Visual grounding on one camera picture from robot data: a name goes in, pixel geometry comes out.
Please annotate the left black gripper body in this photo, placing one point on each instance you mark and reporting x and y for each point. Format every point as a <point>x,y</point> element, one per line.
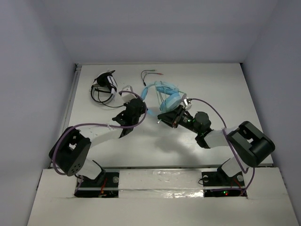
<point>125,117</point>

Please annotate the light blue headphones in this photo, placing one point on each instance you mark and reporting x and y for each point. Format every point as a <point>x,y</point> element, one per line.
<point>169,96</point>

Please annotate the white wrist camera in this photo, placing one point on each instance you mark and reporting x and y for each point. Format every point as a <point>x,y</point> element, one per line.
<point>187,103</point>
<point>127,94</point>

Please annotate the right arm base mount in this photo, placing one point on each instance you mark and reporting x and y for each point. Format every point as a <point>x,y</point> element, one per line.
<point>226,181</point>

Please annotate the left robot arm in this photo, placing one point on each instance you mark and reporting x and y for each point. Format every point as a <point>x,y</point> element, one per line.
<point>69,154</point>

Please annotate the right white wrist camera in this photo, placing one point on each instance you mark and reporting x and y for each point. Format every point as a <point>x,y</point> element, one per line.
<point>187,103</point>

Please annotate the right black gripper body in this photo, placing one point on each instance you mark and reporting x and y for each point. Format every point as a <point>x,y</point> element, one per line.
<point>182,119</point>

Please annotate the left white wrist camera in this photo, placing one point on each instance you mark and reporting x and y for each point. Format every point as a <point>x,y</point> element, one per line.
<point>127,94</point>

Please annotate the black and white headphones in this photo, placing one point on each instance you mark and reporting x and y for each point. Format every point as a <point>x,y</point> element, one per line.
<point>104,83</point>

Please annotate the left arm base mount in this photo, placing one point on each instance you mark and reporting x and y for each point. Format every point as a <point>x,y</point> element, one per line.
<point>105,185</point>

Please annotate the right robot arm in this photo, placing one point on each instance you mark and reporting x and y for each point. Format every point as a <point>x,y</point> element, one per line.
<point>247,143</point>

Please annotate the foil covered panel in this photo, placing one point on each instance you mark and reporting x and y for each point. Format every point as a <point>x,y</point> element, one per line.
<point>160,183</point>

